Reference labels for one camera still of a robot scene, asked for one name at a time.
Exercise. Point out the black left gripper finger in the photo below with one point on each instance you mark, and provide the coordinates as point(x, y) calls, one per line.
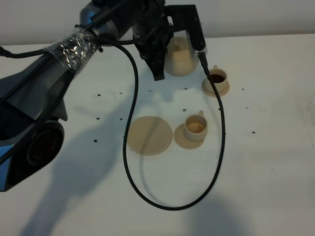
point(156, 65)

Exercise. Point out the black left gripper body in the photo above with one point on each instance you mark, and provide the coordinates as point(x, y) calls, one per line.
point(153, 26)

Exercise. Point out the beige ceramic teapot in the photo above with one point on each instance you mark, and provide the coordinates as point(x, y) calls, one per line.
point(179, 60)

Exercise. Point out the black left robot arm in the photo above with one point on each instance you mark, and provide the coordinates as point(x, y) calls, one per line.
point(31, 101)

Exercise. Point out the large beige teapot saucer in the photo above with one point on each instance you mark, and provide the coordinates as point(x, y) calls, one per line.
point(149, 135)

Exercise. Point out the far beige teacup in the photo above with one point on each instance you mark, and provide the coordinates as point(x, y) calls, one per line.
point(219, 77)

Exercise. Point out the beige teacup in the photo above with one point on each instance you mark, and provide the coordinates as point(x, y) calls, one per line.
point(196, 127)
point(219, 77)

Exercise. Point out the far beige cup saucer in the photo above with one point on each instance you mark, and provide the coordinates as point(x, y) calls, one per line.
point(212, 94)

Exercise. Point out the beige cup saucer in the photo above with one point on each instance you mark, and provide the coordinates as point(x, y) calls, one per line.
point(212, 94)
point(184, 142)

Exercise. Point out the near beige teacup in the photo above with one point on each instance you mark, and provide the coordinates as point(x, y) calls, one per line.
point(196, 127)

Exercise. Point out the near beige cup saucer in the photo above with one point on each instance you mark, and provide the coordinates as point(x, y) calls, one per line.
point(184, 142)

